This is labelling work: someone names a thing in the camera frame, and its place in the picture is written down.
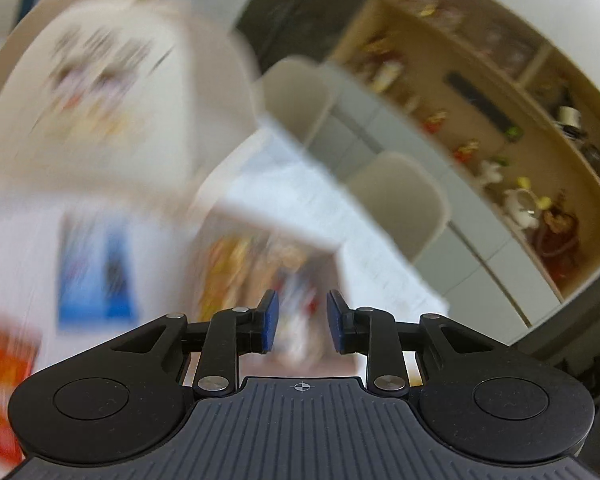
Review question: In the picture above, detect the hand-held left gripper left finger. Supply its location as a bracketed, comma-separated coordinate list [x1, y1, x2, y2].
[109, 289, 280, 397]

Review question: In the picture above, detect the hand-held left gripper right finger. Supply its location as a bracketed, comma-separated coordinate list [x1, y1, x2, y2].
[326, 289, 507, 397]

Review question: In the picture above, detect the pink cardboard box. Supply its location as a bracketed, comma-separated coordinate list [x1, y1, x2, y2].
[187, 187, 353, 366]

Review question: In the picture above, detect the beige dining chair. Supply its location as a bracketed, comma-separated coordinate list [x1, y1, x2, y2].
[349, 152, 452, 262]
[261, 57, 337, 147]

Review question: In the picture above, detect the white low cabinet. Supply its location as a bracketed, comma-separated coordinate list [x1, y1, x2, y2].
[300, 70, 572, 347]

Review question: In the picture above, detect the blue snack packet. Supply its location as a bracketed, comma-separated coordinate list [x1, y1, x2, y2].
[56, 211, 139, 334]

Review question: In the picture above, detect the red gold figurine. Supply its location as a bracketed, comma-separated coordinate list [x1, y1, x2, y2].
[422, 109, 449, 134]
[453, 139, 482, 164]

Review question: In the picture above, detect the white round teapot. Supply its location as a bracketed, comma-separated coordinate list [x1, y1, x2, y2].
[504, 187, 540, 229]

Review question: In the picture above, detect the brown doll figurine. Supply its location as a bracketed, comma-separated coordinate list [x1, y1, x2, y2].
[539, 192, 582, 263]

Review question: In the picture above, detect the cream printed food cover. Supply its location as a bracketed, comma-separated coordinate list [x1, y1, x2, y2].
[0, 0, 262, 212]

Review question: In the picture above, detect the cream drink cup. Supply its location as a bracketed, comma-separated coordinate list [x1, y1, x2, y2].
[372, 57, 406, 92]

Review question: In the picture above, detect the black rectangular strip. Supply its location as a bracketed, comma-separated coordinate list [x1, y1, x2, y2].
[444, 72, 517, 134]

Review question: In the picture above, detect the red snack packet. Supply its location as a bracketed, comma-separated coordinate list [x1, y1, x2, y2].
[0, 314, 44, 467]

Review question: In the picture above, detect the gold trophy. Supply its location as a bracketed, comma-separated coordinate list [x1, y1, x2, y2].
[364, 36, 397, 59]

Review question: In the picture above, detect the white mug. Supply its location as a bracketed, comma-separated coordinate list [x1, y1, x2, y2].
[557, 104, 584, 129]

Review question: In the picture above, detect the wooden wall shelf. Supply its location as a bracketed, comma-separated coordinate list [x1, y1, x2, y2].
[329, 0, 600, 302]

